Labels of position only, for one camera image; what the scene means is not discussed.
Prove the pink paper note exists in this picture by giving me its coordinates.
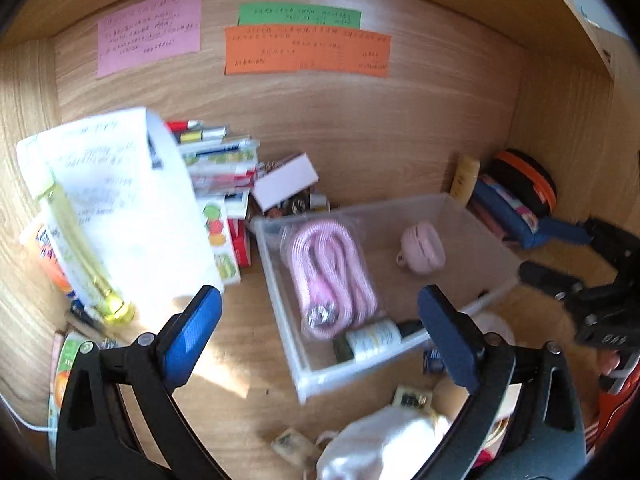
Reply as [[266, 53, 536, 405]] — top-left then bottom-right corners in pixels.
[[96, 0, 202, 79]]

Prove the yellow squeeze tube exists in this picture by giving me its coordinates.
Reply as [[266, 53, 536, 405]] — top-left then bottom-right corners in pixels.
[[449, 155, 481, 207]]

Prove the white pen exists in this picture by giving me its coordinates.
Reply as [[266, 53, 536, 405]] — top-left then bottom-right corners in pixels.
[[467, 280, 521, 313]]

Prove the stack of books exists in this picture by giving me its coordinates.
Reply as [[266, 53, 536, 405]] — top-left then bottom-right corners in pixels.
[[167, 132, 261, 196]]

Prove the blue pencil case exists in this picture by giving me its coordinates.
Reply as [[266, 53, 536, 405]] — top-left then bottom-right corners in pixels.
[[472, 175, 588, 250]]

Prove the small blue packet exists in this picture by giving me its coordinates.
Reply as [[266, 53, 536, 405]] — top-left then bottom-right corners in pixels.
[[422, 345, 446, 375]]

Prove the red pouch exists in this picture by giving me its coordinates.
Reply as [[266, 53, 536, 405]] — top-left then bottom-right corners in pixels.
[[472, 450, 503, 471]]

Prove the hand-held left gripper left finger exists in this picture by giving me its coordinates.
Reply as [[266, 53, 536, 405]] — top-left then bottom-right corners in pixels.
[[54, 285, 236, 480]]

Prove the white cloth pouch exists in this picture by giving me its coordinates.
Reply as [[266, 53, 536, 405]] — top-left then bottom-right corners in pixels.
[[315, 405, 451, 480]]

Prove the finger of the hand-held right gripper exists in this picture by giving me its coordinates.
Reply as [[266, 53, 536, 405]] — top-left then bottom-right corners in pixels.
[[582, 216, 640, 273], [517, 260, 585, 307]]

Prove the red white box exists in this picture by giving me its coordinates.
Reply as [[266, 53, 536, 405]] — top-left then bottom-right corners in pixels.
[[227, 217, 257, 267]]

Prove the green paper note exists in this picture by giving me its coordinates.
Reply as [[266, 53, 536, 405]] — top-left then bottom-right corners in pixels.
[[238, 3, 362, 30]]

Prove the thin white cable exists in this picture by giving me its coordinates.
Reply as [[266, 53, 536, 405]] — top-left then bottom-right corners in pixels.
[[0, 395, 58, 433]]

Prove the beige round box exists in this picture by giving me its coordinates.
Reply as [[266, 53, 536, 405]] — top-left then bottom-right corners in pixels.
[[432, 375, 473, 423]]

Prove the person's right hand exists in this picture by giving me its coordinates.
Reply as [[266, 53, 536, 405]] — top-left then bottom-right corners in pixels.
[[597, 349, 640, 387]]

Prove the yellow marker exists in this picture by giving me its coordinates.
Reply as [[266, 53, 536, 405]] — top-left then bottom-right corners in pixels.
[[180, 129, 226, 144]]

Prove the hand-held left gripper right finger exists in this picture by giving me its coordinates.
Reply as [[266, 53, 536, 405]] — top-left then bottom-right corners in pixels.
[[417, 285, 587, 480]]

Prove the pink cable in bag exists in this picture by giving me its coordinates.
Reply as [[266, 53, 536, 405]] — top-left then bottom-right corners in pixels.
[[279, 220, 388, 343]]

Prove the small dark bottle white label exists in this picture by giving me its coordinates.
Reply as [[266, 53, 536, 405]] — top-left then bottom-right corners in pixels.
[[332, 319, 426, 363]]

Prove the fruit print box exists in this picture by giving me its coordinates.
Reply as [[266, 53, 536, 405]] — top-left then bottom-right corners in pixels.
[[200, 192, 251, 286]]

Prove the green orange fruit packet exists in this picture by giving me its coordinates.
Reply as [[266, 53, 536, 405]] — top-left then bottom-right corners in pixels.
[[47, 332, 86, 451]]

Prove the white cardboard box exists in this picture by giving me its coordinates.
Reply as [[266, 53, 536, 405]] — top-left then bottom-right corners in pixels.
[[251, 152, 319, 212]]

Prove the pile of small trinkets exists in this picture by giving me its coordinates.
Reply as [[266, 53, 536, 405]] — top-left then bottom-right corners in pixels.
[[267, 190, 332, 218]]

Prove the clear plastic bin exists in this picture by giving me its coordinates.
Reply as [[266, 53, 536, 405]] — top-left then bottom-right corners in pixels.
[[250, 192, 523, 405]]

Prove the orange white tube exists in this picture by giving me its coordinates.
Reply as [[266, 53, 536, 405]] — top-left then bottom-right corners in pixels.
[[20, 217, 76, 306]]

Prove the black orange zip case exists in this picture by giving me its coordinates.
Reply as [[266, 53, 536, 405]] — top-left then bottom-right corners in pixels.
[[487, 149, 557, 218]]

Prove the cream printed tag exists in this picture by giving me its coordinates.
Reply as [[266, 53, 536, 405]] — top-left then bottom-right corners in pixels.
[[391, 385, 432, 410], [271, 427, 316, 466]]

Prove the orange paper note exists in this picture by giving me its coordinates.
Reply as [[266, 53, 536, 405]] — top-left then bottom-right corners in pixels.
[[224, 26, 392, 79]]

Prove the pink round case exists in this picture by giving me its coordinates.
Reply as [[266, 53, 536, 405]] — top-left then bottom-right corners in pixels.
[[396, 220, 447, 275]]

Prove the pink flat case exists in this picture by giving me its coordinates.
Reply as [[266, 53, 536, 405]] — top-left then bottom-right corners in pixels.
[[470, 200, 507, 239]]

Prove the yellow clear tube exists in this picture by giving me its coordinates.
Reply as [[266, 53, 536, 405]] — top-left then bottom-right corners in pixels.
[[30, 167, 136, 323]]

